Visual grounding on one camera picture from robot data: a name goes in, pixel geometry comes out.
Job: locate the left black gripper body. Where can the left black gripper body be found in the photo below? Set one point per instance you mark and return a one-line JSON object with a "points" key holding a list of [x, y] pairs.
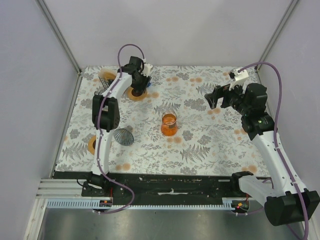
{"points": [[142, 83]]}

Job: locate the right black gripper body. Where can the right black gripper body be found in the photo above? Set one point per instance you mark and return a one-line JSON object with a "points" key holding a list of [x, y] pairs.
{"points": [[234, 97]]}

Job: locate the coffee filter package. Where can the coffee filter package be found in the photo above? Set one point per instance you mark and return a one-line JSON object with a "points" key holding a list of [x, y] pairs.
{"points": [[106, 77]]}

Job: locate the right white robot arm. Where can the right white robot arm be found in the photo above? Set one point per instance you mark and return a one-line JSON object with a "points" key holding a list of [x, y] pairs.
{"points": [[288, 200]]}

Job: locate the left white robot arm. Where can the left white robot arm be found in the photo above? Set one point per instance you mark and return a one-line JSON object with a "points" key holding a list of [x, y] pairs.
{"points": [[105, 107]]}

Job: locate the grey glass dripper cone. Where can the grey glass dripper cone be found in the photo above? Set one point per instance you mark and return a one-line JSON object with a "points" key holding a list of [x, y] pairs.
{"points": [[124, 136]]}

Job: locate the floral tablecloth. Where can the floral tablecloth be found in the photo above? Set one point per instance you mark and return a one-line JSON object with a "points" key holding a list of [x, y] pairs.
{"points": [[208, 141]]}

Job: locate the orange glass carafe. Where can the orange glass carafe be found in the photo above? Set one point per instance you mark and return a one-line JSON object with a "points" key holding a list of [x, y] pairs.
{"points": [[169, 125]]}

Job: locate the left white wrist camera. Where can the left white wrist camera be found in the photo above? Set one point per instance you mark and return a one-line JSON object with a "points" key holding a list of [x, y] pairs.
{"points": [[147, 68]]}

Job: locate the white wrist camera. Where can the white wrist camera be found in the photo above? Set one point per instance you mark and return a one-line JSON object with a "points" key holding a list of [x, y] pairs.
{"points": [[239, 77], [147, 68]]}

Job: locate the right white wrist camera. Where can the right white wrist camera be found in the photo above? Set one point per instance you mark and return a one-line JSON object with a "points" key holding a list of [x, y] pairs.
{"points": [[239, 77]]}

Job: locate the black mounting base plate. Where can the black mounting base plate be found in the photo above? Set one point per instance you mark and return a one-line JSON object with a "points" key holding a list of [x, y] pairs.
{"points": [[158, 188]]}

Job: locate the white slotted cable duct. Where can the white slotted cable duct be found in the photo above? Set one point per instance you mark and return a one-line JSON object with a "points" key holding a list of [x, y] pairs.
{"points": [[101, 204]]}

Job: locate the aluminium frame rail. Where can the aluminium frame rail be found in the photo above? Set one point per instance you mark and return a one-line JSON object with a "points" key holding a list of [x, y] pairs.
{"points": [[59, 189]]}

